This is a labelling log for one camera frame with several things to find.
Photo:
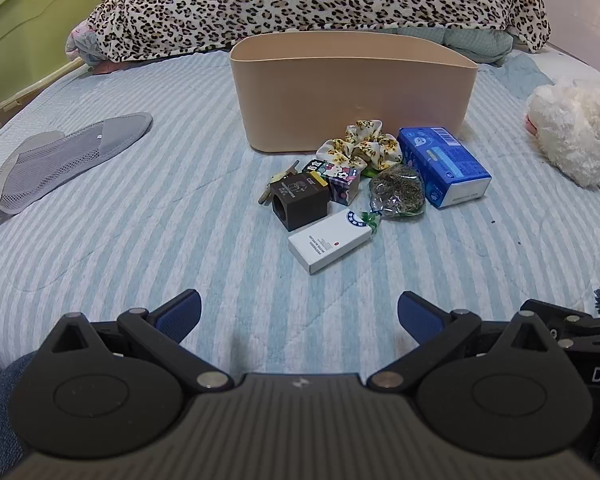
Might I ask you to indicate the white rectangular box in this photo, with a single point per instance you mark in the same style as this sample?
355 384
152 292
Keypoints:
330 242

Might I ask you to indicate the light blue checked quilt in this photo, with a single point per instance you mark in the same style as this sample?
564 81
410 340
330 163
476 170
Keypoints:
480 42

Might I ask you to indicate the leopard print blanket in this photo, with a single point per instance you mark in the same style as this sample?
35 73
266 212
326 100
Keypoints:
305 0

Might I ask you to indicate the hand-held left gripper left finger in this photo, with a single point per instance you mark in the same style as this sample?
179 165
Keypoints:
181 311

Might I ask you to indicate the grey mesh bag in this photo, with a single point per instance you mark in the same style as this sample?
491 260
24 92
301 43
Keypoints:
55 160

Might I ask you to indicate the clear bag of dried herbs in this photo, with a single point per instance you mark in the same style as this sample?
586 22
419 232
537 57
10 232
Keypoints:
397 192

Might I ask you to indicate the beige plastic storage bin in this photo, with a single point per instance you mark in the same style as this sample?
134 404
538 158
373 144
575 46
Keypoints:
352 91

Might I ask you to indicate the bunch of keys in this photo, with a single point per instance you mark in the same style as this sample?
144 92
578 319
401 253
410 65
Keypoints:
276 185

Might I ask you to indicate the white plush toy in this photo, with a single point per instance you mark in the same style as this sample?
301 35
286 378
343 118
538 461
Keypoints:
577 130

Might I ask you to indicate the blue striped bed sheet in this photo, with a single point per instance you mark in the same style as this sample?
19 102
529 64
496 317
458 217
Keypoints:
180 220

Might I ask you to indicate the blue tissue pack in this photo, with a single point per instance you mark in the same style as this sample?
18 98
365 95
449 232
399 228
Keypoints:
442 165

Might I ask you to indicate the cartoon print small box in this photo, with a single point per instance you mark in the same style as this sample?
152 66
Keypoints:
337 179

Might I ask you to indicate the dark brown cube box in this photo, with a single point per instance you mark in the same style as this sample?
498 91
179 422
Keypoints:
300 200

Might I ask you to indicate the pink floral cloth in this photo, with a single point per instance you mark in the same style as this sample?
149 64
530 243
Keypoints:
82 42

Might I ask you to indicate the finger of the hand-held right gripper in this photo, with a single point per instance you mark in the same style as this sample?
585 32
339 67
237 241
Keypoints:
555 312

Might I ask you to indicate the floral yellow scrunchie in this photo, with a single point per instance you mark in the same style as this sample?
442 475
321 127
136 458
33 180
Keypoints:
365 146

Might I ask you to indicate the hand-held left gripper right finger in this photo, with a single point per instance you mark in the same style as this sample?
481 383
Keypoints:
420 316

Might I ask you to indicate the person's blue jeans leg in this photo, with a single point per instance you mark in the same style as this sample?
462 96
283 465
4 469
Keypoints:
2 420

